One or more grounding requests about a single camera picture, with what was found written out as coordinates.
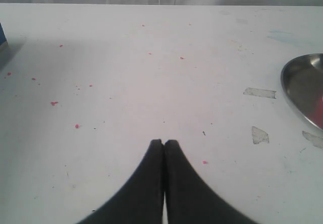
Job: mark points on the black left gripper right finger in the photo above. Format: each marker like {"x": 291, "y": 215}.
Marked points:
{"x": 188, "y": 198}

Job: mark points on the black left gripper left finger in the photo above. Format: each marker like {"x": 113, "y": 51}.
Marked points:
{"x": 141, "y": 198}

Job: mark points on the pink object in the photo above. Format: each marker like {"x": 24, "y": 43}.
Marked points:
{"x": 317, "y": 116}

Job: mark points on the round steel plate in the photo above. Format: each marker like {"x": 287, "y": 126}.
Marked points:
{"x": 301, "y": 82}

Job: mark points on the blue box at table edge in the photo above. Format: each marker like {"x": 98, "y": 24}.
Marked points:
{"x": 2, "y": 36}

